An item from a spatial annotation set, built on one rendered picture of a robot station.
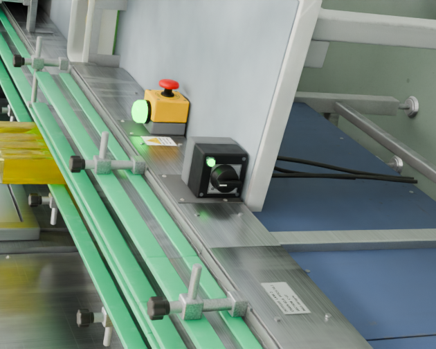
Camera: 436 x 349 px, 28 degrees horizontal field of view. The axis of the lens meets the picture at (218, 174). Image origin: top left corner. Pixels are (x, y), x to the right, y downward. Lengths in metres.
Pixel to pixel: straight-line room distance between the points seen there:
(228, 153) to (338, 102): 0.80
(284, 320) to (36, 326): 0.62
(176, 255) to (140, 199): 0.19
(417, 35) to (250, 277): 0.52
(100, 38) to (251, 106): 0.76
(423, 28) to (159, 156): 0.51
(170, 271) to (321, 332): 0.24
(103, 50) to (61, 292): 0.66
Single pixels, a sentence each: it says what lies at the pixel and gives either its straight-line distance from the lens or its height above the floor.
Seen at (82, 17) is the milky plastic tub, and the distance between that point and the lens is 2.25.
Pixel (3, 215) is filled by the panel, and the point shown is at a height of 1.05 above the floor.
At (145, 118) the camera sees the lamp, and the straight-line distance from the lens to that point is 1.67.
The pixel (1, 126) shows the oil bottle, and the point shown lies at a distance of 1.98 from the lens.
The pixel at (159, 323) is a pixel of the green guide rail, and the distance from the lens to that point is 1.24.
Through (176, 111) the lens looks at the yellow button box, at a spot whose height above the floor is 0.78.
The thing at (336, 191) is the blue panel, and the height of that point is 0.52.
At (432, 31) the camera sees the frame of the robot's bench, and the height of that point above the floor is 0.47.
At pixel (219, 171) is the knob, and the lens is 1.39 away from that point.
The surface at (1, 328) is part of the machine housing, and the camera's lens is 1.61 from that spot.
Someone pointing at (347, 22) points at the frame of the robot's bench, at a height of 0.64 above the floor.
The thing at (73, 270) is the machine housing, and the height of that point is 0.93.
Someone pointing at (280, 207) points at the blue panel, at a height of 0.67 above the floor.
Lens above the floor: 1.36
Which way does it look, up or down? 23 degrees down
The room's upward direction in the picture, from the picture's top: 89 degrees counter-clockwise
